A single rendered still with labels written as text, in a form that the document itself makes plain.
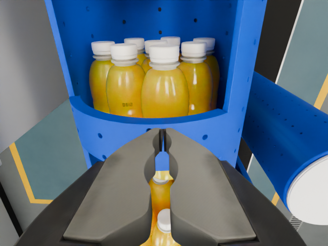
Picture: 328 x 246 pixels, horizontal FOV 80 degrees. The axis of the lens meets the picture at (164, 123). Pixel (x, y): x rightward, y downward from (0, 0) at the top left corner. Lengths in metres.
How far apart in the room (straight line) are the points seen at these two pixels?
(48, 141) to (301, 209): 1.80
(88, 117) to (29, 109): 0.35
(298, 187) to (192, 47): 0.48
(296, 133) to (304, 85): 1.12
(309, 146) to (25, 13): 0.77
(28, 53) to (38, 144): 1.50
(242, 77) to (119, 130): 0.15
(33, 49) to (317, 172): 0.77
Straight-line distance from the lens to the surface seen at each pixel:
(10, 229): 2.82
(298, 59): 1.71
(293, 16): 1.46
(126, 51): 0.30
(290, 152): 0.66
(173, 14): 0.46
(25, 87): 0.58
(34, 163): 2.21
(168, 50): 0.25
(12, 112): 0.55
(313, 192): 0.68
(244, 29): 0.23
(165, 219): 0.44
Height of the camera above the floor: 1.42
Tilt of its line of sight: 62 degrees down
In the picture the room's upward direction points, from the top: 179 degrees counter-clockwise
